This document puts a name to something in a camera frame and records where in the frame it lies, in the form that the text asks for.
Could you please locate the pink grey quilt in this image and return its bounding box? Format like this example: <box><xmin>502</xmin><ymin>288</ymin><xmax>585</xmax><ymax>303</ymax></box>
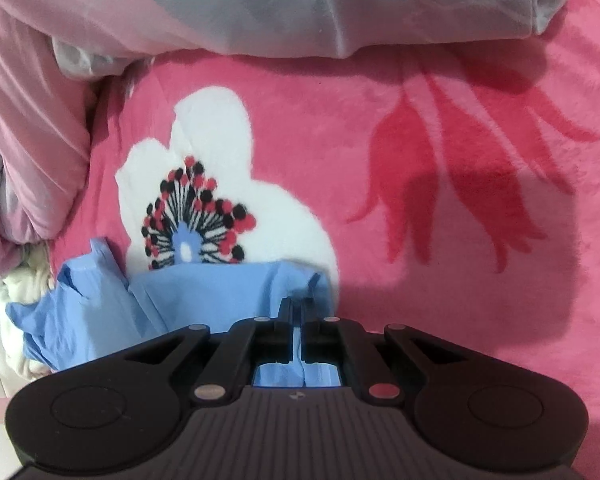
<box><xmin>0</xmin><ymin>0</ymin><xmax>576</xmax><ymax>281</ymax></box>

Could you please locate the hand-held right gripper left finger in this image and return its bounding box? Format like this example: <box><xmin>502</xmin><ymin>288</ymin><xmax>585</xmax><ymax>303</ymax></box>
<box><xmin>122</xmin><ymin>298</ymin><xmax>299</xmax><ymax>406</ymax></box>

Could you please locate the pink floral blanket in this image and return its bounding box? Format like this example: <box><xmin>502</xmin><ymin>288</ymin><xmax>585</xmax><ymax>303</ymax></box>
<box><xmin>45</xmin><ymin>0</ymin><xmax>600</xmax><ymax>441</ymax></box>

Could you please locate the cream fleece garment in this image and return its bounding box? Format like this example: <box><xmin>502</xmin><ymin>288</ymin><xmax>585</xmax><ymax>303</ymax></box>
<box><xmin>0</xmin><ymin>245</ymin><xmax>61</xmax><ymax>381</ymax></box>

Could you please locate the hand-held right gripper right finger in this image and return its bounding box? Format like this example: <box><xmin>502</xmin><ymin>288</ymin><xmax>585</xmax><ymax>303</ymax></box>
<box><xmin>302</xmin><ymin>298</ymin><xmax>473</xmax><ymax>406</ymax></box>

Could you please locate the blue t-shirt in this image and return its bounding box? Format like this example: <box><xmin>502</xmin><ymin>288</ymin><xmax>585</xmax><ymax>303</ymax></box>
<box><xmin>5</xmin><ymin>237</ymin><xmax>338</xmax><ymax>388</ymax></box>

